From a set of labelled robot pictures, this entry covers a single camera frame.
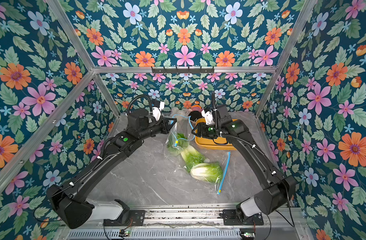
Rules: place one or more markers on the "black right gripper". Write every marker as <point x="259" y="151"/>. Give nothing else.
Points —
<point x="199" y="130"/>

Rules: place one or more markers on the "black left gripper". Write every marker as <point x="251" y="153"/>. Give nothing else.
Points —
<point x="164" y="127"/>

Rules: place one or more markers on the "green chinese cabbage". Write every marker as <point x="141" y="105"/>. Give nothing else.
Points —
<point x="192" y="157"/>
<point x="177" y="143"/>
<point x="207" y="172"/>

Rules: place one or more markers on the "clear zipper bag blue seal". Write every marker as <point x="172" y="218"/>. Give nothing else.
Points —
<point x="224" y="161"/>

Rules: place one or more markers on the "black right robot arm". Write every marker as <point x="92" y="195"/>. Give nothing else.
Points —
<point x="277" y="189"/>

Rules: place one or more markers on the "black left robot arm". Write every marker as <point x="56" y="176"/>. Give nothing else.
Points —
<point x="70" y="201"/>

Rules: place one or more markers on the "yellow plastic tray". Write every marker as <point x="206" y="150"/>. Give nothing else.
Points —
<point x="217" y="144"/>

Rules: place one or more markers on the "black striped plush toy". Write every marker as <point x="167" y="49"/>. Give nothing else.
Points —
<point x="195" y="113"/>

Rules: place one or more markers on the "white plush bunny blue shirt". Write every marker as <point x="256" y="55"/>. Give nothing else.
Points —
<point x="176" y="112"/>

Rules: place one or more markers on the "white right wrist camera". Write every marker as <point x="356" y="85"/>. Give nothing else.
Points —
<point x="208" y="116"/>

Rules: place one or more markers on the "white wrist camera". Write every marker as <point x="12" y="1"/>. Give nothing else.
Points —
<point x="208" y="116"/>
<point x="158" y="106"/>

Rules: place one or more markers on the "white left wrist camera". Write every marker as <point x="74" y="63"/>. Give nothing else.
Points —
<point x="158" y="106"/>

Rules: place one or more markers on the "black hook rail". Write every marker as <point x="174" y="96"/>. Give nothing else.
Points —
<point x="183" y="70"/>

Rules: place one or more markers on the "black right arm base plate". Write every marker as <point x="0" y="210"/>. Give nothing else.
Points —
<point x="236" y="217"/>

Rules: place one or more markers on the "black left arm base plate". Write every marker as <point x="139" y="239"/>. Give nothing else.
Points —
<point x="127" y="218"/>

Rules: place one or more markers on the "aluminium mounting rail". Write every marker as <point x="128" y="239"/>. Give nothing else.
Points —
<point x="216" y="216"/>

